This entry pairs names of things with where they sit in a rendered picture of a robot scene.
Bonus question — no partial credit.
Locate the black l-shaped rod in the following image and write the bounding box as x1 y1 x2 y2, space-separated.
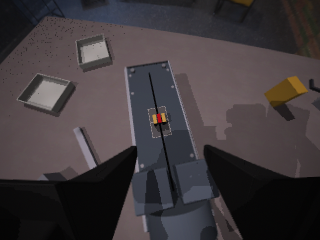
309 79 320 92

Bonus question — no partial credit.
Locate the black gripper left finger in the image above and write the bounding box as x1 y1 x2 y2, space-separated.
0 146 137 240

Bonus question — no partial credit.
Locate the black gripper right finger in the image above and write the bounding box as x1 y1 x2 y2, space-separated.
204 145 320 240

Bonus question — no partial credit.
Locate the light grey flat bar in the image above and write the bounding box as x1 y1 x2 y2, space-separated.
74 127 98 169

